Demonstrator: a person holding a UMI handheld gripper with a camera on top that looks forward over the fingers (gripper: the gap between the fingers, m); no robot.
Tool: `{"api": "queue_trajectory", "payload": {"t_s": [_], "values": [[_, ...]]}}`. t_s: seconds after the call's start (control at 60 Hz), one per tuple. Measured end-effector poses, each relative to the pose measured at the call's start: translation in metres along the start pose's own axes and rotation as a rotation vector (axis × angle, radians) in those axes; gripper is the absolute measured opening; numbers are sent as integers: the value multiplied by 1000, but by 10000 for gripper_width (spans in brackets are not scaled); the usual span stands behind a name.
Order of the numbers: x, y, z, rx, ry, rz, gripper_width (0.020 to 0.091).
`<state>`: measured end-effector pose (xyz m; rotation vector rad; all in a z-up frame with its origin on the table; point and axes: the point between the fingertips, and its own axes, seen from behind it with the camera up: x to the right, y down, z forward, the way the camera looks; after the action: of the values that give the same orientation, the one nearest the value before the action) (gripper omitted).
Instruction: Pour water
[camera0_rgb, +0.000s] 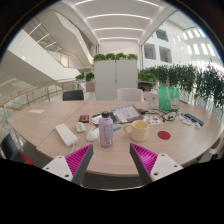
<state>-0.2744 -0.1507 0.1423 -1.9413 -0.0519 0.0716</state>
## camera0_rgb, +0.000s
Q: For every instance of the colourful sticker sheet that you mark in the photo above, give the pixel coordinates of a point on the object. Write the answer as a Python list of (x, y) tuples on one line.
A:
[(152, 120)]

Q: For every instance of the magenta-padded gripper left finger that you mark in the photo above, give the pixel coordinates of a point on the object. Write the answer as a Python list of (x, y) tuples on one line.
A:
[(56, 166)]

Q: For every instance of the green hedge plant row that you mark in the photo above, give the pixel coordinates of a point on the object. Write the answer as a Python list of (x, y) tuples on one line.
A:
[(193, 80)]

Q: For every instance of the flat white packet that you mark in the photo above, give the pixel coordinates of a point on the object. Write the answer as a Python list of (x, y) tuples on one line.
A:
[(187, 121)]

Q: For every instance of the open printed booklet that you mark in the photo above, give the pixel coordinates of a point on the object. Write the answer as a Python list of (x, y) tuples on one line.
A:
[(126, 113)]

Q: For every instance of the wooden handrail glass railing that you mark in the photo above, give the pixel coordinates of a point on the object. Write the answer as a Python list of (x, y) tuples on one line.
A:
[(33, 90)]

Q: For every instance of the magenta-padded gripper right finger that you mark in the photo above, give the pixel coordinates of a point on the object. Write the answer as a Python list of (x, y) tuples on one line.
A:
[(165, 165)]

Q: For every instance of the brown planter with plants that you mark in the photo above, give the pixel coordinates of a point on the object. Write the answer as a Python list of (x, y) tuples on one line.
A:
[(87, 81)]

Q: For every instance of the flat round red coaster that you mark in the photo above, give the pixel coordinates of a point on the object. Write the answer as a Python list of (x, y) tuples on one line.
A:
[(164, 135)]

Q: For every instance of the small white packet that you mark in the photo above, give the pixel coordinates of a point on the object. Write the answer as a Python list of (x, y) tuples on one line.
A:
[(197, 125)]

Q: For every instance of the clear plastic bottle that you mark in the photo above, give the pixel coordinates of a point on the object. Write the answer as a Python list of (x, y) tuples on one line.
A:
[(152, 99)]

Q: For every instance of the pale yellow mug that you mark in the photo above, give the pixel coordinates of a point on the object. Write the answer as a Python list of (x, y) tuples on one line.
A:
[(140, 131)]

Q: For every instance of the purple drink bottle black cap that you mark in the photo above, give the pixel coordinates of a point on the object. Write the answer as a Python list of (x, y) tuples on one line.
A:
[(106, 131)]

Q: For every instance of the dark blue flat keyboard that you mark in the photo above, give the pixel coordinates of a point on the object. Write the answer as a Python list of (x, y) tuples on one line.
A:
[(194, 119)]

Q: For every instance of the teal marker pen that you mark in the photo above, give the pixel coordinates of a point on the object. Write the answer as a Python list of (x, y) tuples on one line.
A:
[(116, 127)]

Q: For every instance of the black notebook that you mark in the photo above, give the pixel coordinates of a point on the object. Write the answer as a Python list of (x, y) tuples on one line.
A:
[(113, 118)]

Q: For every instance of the white label card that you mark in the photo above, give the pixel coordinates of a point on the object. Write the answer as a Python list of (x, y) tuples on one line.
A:
[(96, 119)]

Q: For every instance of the white computer mouse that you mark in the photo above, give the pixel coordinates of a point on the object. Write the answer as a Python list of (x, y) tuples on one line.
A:
[(92, 134)]

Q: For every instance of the green tote bag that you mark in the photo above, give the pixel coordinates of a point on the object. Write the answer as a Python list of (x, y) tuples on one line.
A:
[(166, 98)]

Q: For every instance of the white cabinet with plants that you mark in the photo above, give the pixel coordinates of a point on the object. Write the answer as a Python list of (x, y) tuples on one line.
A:
[(115, 78)]

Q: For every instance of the ceiling light strips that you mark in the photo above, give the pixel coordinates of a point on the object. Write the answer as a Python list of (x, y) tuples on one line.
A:
[(118, 29)]

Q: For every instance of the small black box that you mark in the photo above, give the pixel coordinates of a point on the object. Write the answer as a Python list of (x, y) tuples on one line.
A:
[(142, 111)]

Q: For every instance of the black and red chair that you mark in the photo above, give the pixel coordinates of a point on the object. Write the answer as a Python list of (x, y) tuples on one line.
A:
[(11, 150)]

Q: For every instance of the small white charger block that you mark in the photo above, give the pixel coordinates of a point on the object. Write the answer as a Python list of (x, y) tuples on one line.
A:
[(80, 127)]

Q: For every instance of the small black and red device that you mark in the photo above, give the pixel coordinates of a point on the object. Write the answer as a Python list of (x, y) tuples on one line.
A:
[(84, 118)]

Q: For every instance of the white power strip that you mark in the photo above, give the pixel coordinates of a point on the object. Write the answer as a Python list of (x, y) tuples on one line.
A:
[(66, 134)]

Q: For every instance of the white low chair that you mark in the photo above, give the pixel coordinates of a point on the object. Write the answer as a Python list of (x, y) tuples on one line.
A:
[(213, 154)]

